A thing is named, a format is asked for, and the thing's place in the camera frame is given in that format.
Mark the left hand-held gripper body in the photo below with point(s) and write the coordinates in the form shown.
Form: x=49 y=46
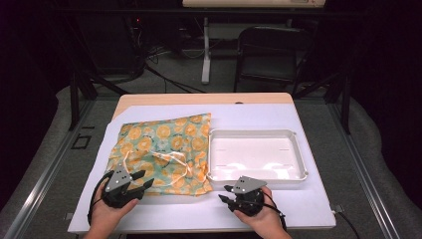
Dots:
x=114 y=186

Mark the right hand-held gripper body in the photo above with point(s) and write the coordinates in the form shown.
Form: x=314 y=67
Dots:
x=247 y=199

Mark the white plastic tray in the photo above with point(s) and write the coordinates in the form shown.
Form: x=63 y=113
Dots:
x=255 y=156

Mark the person's right hand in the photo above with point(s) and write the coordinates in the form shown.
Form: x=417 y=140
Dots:
x=267 y=219

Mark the person's left hand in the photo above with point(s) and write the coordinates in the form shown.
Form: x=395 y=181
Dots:
x=106 y=215

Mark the white table mat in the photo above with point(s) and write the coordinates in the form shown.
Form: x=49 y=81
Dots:
x=199 y=212

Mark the black metal stand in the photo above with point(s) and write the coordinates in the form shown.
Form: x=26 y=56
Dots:
x=74 y=99
x=346 y=106

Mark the wooden table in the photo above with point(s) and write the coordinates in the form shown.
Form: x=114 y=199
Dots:
x=199 y=98

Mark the black folding chair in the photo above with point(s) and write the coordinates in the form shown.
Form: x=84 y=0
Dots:
x=272 y=63

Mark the dark equipment with red light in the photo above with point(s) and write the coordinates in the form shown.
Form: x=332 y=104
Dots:
x=109 y=43

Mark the white desk leg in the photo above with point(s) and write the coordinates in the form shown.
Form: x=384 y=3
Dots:
x=206 y=53

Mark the aluminium floor rail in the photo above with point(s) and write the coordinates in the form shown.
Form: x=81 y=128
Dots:
x=43 y=179
x=365 y=179

